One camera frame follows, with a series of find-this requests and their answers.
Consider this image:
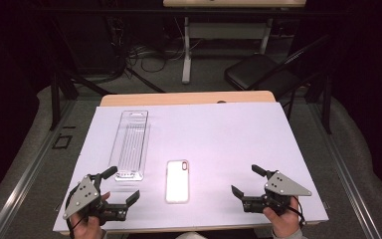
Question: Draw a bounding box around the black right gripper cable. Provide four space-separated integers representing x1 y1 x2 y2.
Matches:
289 195 307 231

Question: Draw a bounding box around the metal floor rail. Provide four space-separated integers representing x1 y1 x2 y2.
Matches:
0 99 78 239
307 99 382 239

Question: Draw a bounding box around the white-legged desk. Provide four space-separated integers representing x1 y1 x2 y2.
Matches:
162 0 307 85

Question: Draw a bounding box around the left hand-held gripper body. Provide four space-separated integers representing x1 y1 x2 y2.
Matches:
63 172 128 227

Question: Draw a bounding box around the person's left hand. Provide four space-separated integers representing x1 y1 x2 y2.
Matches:
70 191 111 239

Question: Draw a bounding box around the bundle of floor cables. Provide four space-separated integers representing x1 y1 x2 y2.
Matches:
110 16 203 74

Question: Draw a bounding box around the black crossbar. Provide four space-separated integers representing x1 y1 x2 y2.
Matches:
29 7 349 17

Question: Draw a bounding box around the black stand post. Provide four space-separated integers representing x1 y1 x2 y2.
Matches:
321 74 333 135

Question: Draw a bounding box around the white board sheet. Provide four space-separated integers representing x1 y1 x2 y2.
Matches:
53 101 329 233

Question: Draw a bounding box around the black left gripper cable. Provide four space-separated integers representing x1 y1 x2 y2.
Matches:
65 183 83 239

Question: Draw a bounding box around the translucent phone case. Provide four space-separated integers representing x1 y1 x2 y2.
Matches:
164 159 191 204

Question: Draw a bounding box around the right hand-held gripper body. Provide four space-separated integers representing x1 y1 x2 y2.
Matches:
242 169 312 216

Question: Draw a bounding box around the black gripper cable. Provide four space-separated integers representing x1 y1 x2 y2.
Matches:
65 183 83 239
289 195 307 231

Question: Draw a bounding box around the clear plastic packaging box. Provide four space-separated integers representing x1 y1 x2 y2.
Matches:
107 110 151 182

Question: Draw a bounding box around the black folding chair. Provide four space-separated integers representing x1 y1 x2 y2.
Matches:
224 33 333 101

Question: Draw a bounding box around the black stand frame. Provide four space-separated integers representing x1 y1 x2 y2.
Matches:
49 66 167 131

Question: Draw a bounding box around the wooden table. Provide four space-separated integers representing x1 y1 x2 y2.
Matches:
59 90 316 237

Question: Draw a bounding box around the person's right hand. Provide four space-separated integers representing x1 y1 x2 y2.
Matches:
263 195 302 239

